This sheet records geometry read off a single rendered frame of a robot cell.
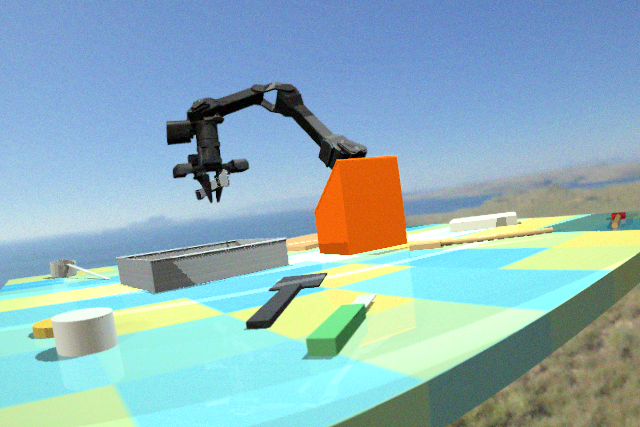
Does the grey cylinder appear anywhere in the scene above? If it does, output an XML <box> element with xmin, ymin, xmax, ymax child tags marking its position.
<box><xmin>51</xmin><ymin>307</ymin><xmax>119</xmax><ymax>357</ymax></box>

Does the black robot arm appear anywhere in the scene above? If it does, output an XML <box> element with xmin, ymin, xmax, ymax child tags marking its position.
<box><xmin>166</xmin><ymin>81</ymin><xmax>368</xmax><ymax>169</ymax></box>

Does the grey spatula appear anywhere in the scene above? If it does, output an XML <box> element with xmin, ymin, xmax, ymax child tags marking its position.
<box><xmin>245</xmin><ymin>272</ymin><xmax>327</xmax><ymax>329</ymax></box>

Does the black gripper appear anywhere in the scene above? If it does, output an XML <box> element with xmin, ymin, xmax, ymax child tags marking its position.
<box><xmin>173</xmin><ymin>138</ymin><xmax>250</xmax><ymax>204</ymax></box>

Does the white rectangular tray with grey walls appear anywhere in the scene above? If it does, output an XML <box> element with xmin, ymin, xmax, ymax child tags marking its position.
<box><xmin>116</xmin><ymin>238</ymin><xmax>289</xmax><ymax>293</ymax></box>

